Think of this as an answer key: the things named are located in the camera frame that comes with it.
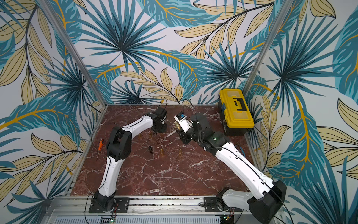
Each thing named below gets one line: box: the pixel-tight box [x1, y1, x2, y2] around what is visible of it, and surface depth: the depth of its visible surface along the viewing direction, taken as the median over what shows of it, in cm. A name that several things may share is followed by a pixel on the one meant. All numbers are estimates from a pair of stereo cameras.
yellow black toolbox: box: [218, 88, 255, 136], surface depth 97 cm
